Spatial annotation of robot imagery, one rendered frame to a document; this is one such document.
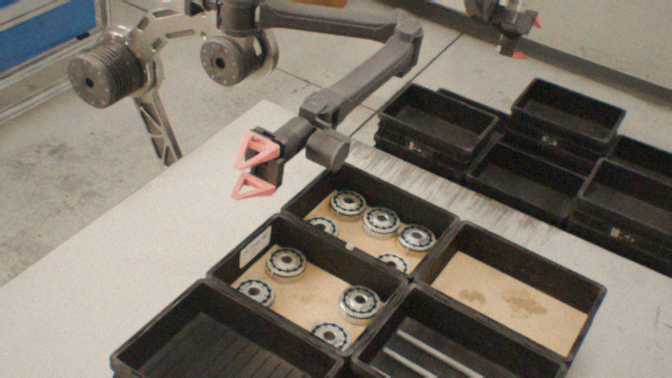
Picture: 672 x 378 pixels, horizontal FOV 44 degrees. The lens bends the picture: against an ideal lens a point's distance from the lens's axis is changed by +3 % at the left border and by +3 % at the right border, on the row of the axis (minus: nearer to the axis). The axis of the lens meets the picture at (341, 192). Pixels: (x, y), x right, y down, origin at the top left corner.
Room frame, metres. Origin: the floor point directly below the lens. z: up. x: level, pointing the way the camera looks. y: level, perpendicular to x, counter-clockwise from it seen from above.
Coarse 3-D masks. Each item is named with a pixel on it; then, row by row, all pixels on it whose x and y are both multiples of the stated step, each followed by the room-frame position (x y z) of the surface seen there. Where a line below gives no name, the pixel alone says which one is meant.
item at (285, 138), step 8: (256, 128) 1.11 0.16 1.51; (264, 128) 1.12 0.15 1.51; (280, 128) 1.16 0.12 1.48; (272, 136) 1.10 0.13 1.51; (280, 136) 1.10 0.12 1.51; (288, 136) 1.14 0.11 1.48; (280, 144) 1.09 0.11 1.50; (288, 144) 1.13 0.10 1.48; (296, 144) 1.14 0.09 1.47; (280, 152) 1.09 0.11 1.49; (288, 152) 1.12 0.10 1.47; (296, 152) 1.14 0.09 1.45; (288, 160) 1.12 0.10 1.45; (256, 168) 1.11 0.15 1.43; (264, 168) 1.11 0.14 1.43; (264, 176) 1.10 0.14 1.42; (280, 184) 1.09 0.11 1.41
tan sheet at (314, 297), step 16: (256, 272) 1.44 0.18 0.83; (320, 272) 1.48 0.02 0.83; (288, 288) 1.41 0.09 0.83; (304, 288) 1.42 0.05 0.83; (320, 288) 1.42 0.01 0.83; (336, 288) 1.43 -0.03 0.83; (288, 304) 1.35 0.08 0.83; (304, 304) 1.36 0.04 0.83; (320, 304) 1.37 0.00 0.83; (336, 304) 1.38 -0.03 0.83; (384, 304) 1.41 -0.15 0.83; (304, 320) 1.31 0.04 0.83; (320, 320) 1.32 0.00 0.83; (336, 320) 1.33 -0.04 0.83; (352, 336) 1.29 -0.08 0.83
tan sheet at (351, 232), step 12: (324, 204) 1.75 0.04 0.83; (312, 216) 1.69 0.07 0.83; (324, 216) 1.70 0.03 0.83; (348, 228) 1.67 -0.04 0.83; (360, 228) 1.68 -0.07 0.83; (348, 240) 1.62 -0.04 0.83; (360, 240) 1.63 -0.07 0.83; (372, 240) 1.63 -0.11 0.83; (384, 240) 1.64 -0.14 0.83; (372, 252) 1.59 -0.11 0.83; (396, 252) 1.60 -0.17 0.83
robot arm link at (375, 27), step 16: (224, 0) 1.60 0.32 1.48; (240, 0) 1.59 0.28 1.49; (256, 0) 1.61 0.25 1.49; (272, 0) 1.64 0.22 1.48; (272, 16) 1.61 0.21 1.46; (288, 16) 1.61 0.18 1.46; (304, 16) 1.62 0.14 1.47; (320, 16) 1.62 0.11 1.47; (336, 16) 1.63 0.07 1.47; (352, 16) 1.64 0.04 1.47; (368, 16) 1.65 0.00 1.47; (384, 16) 1.66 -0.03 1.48; (400, 16) 1.65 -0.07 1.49; (224, 32) 1.60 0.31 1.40; (240, 32) 1.59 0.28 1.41; (256, 32) 1.61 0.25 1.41; (320, 32) 1.62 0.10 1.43; (336, 32) 1.62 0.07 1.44; (352, 32) 1.62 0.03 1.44; (368, 32) 1.63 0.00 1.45; (384, 32) 1.63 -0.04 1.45; (416, 48) 1.57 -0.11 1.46; (416, 64) 1.59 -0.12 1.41
